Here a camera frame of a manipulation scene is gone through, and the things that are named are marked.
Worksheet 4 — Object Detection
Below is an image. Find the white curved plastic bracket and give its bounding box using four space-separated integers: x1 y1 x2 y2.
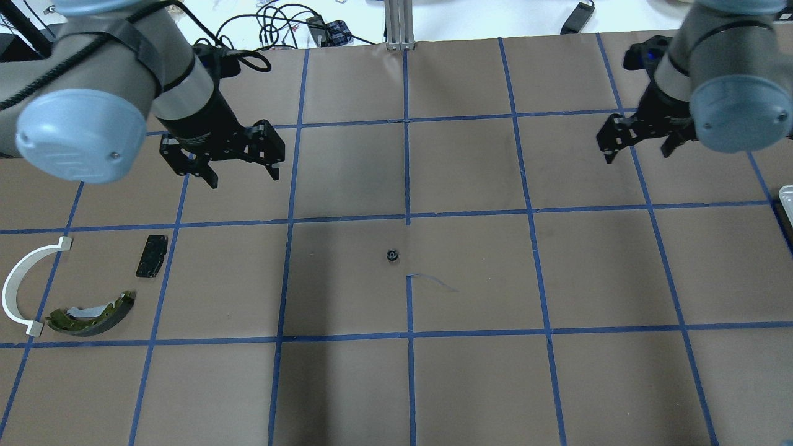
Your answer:
2 237 73 338

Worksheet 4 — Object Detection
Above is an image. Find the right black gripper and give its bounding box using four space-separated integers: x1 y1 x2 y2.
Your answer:
597 84 698 164

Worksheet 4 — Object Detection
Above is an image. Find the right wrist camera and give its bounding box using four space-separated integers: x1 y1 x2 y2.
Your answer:
623 35 672 71

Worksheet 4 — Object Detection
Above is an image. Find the green brake shoe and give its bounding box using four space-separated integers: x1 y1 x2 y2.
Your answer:
46 290 136 337

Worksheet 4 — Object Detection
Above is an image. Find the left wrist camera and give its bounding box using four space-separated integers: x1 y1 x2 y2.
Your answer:
192 43 242 84

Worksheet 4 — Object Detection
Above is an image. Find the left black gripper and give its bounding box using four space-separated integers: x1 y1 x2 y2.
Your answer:
159 93 286 189

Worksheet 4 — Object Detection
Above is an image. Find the aluminium frame post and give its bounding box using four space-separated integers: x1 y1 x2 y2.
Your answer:
383 0 416 51

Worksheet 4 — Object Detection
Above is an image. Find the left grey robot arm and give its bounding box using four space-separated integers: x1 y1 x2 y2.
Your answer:
2 1 286 188

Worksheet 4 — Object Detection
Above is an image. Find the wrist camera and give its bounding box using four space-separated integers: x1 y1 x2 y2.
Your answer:
623 35 672 71
192 43 242 84

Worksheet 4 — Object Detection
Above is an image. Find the black brake pad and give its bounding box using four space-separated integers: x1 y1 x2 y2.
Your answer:
135 234 169 278

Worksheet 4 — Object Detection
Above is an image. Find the black power adapter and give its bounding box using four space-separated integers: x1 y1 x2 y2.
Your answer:
559 1 595 35

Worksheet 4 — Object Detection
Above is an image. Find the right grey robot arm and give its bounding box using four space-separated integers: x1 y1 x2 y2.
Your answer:
597 1 792 163

